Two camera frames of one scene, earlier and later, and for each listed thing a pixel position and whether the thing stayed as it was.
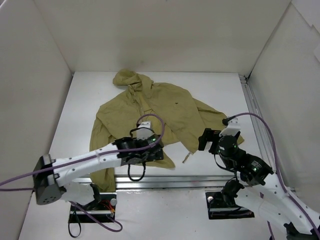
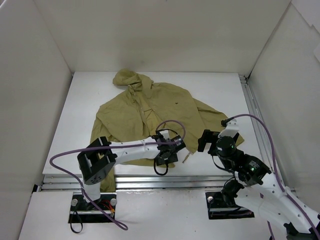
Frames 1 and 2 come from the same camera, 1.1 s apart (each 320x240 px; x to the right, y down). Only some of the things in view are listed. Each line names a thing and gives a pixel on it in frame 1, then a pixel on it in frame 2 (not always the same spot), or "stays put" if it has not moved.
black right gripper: (208, 139) stays put
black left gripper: (155, 152) -> (166, 157)
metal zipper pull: (186, 157) stays put
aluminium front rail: (211, 183) stays put
